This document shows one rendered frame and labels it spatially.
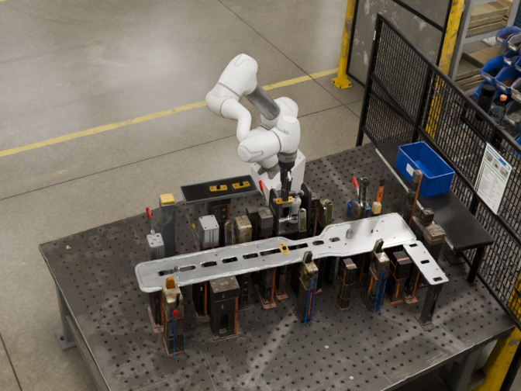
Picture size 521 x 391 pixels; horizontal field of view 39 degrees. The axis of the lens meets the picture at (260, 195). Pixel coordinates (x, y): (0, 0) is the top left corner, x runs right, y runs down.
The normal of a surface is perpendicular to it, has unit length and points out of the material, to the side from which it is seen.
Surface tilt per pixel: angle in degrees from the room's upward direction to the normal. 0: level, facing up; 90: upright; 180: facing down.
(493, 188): 90
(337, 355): 0
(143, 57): 0
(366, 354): 0
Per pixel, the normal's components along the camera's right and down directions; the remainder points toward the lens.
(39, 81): 0.05, -0.78
